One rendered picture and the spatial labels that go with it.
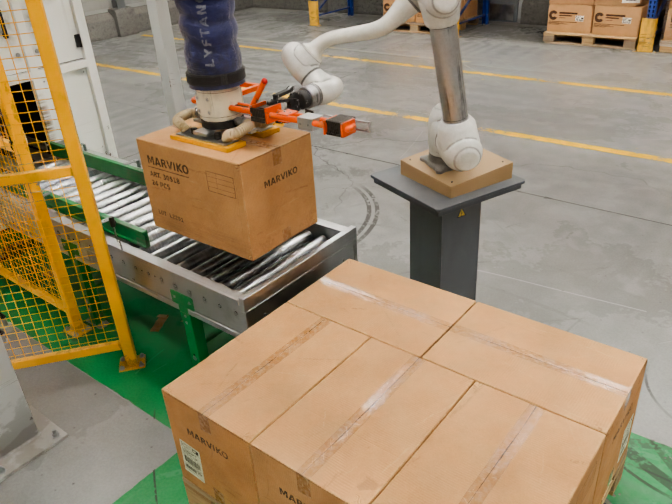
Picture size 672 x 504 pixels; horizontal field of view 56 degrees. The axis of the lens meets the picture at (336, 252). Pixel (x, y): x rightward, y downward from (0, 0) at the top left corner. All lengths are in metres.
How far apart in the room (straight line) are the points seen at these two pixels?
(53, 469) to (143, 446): 0.34
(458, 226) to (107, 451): 1.77
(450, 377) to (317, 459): 0.52
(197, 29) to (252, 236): 0.77
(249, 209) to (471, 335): 0.92
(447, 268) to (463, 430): 1.24
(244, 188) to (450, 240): 1.05
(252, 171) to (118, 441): 1.24
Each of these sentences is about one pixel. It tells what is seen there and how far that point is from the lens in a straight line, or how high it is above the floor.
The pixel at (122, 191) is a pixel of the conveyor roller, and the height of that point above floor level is 0.53.
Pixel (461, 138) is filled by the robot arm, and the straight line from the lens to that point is 2.55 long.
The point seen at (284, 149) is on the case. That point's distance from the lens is 2.46.
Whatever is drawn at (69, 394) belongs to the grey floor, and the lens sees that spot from 3.16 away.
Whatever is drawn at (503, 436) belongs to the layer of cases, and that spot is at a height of 0.54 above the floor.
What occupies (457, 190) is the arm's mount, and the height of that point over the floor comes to 0.78.
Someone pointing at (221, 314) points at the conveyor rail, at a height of 0.49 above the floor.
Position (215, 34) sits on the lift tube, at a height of 1.48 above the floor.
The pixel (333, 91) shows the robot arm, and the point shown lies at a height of 1.21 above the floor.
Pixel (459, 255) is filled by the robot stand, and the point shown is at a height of 0.39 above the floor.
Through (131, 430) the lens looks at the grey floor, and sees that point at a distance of 2.86.
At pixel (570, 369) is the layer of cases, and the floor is 0.54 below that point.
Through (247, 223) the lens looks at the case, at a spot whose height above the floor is 0.84.
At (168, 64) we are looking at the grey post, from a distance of 5.52.
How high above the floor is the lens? 1.87
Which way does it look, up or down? 29 degrees down
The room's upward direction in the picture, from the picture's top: 4 degrees counter-clockwise
